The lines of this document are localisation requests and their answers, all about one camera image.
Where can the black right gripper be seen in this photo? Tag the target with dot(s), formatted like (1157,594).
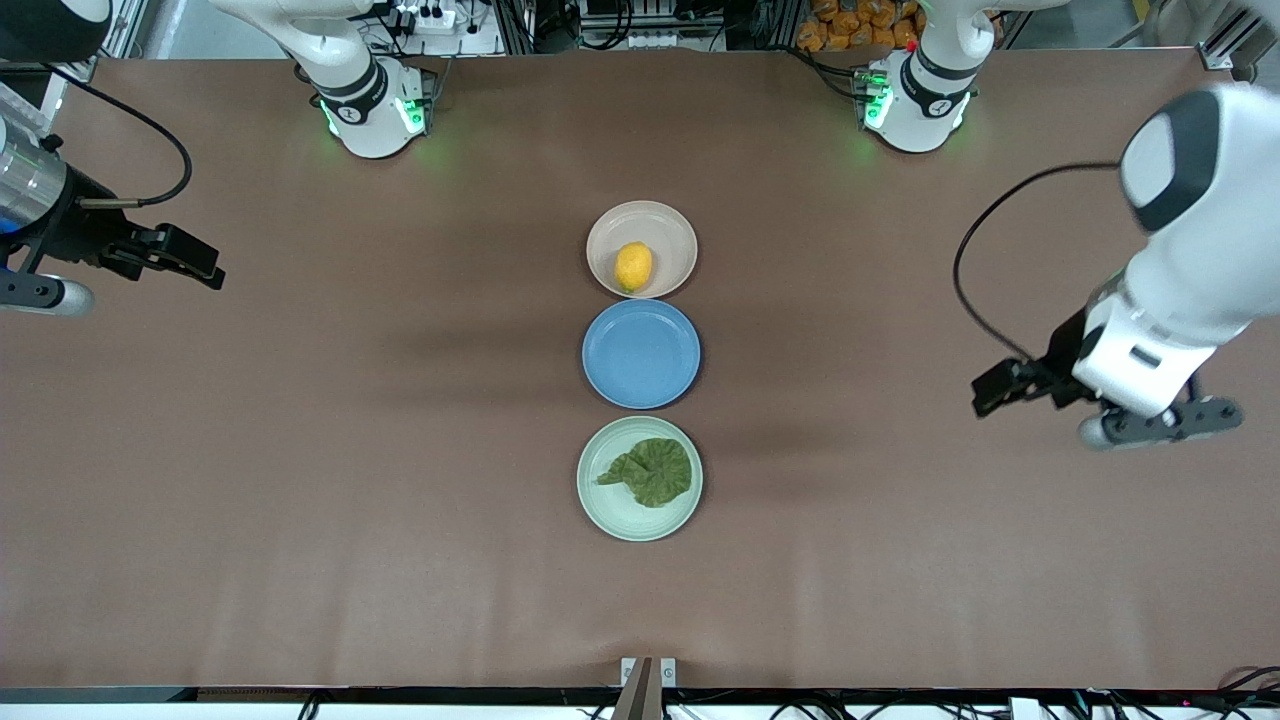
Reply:
(72,228)

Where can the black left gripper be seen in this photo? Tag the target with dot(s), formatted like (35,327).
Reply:
(1060,364)

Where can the green lettuce leaf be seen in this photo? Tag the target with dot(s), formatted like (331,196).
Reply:
(655,472)

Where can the yellow lemon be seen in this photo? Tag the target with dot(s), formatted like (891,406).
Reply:
(633,267)

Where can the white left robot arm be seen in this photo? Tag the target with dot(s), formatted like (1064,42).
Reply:
(1200,260)

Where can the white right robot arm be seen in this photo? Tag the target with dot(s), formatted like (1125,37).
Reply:
(365,120)

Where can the white power strip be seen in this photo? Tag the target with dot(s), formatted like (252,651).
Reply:
(425,17)
(655,40)

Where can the blue plate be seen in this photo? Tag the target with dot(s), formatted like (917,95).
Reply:
(641,353)

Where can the beige plate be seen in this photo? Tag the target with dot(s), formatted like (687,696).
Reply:
(665,230)

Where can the bag of orange fruit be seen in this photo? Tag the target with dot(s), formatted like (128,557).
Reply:
(850,25)

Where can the pale green plate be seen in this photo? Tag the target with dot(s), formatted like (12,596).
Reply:
(625,520)

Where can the aluminium frame profile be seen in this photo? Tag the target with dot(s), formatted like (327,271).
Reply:
(1225,45)
(120,30)

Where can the grey metal bracket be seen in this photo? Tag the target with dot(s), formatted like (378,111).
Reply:
(648,685)

